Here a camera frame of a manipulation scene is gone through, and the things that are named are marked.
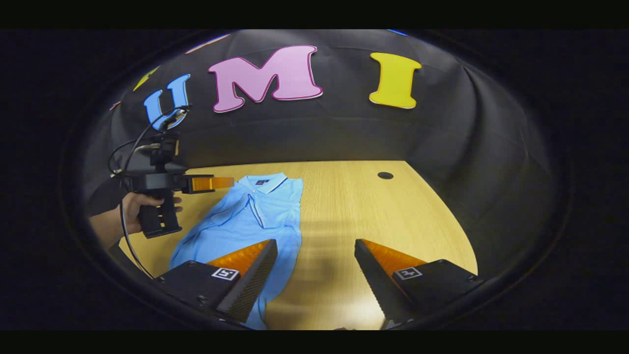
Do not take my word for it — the light blue T-shirt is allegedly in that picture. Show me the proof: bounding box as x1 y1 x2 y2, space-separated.
170 172 304 330

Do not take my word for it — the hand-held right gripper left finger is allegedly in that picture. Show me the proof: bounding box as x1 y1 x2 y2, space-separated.
154 239 279 324

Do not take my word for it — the black cable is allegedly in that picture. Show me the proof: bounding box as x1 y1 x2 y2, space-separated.
108 105 192 279

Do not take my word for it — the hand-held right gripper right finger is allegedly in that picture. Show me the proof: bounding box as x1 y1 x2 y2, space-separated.
354 238 487 329

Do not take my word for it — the black backdrop cloth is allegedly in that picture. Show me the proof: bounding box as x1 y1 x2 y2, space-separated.
84 29 556 276

